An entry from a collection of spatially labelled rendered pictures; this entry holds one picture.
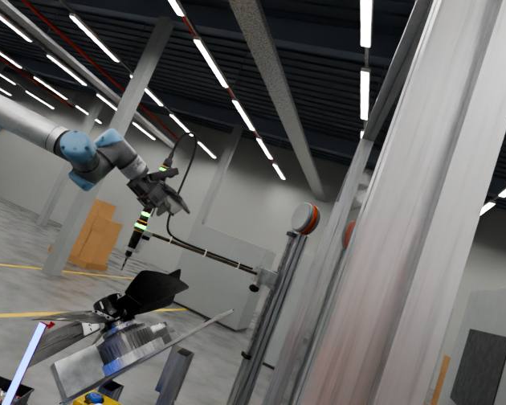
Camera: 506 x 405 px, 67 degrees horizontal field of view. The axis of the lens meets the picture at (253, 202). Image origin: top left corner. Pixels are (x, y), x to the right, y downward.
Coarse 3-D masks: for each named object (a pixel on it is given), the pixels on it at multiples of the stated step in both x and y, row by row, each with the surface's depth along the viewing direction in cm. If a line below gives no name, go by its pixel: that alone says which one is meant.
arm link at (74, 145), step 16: (0, 96) 99; (0, 112) 97; (16, 112) 98; (32, 112) 99; (16, 128) 98; (32, 128) 97; (48, 128) 98; (64, 128) 100; (48, 144) 98; (64, 144) 95; (80, 144) 96; (80, 160) 98; (96, 160) 104
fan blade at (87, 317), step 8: (72, 312) 140; (80, 312) 142; (88, 312) 145; (32, 320) 127; (56, 320) 124; (64, 320) 124; (72, 320) 125; (88, 320) 132; (96, 320) 137; (104, 320) 142
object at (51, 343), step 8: (64, 328) 157; (72, 328) 155; (80, 328) 154; (48, 336) 156; (56, 336) 153; (64, 336) 152; (72, 336) 151; (80, 336) 151; (40, 344) 152; (48, 344) 150; (56, 344) 149; (64, 344) 149; (40, 352) 147; (48, 352) 146; (56, 352) 146; (32, 360) 143; (40, 360) 143
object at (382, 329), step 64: (448, 0) 17; (448, 64) 16; (448, 128) 16; (384, 192) 15; (448, 192) 15; (320, 256) 99; (384, 256) 15; (448, 256) 15; (384, 320) 15; (320, 384) 14; (384, 384) 14
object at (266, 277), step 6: (258, 270) 177; (264, 270) 175; (252, 276) 179; (258, 276) 175; (264, 276) 175; (270, 276) 176; (276, 276) 178; (258, 282) 174; (264, 282) 175; (270, 282) 177; (270, 288) 179
